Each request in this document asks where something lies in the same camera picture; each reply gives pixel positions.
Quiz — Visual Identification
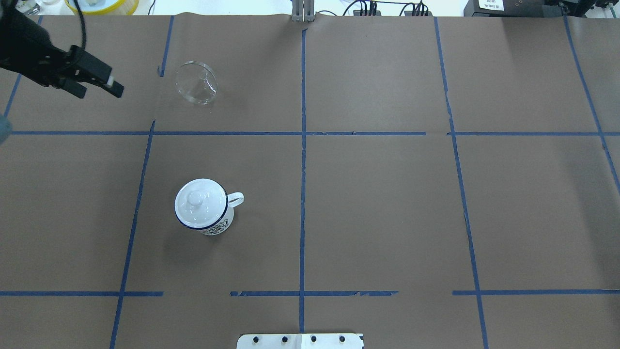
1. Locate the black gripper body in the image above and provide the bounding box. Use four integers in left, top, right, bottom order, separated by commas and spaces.
0, 5, 74, 89

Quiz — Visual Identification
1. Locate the white mug lid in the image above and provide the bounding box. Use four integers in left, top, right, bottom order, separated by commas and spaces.
173, 178, 228, 230

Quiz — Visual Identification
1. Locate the clear glass funnel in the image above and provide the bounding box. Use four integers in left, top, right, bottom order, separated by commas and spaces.
175, 61, 218, 105

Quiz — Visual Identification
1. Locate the clear plastic bottle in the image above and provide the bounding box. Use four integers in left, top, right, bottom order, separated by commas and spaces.
7, 0, 41, 16

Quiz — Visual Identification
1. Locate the yellow tape roll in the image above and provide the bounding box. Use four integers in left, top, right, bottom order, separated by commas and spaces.
64, 0, 140, 16

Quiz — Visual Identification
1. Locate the white enamel mug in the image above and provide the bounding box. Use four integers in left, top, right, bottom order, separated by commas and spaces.
173, 178, 245, 236

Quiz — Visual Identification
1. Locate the black computer box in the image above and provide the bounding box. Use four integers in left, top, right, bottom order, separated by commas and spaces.
463, 0, 565, 18

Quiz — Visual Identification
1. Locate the aluminium frame post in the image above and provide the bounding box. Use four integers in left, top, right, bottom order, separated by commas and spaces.
291, 0, 316, 22

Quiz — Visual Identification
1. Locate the white camera stand post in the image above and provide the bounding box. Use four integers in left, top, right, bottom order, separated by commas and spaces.
236, 333, 365, 349

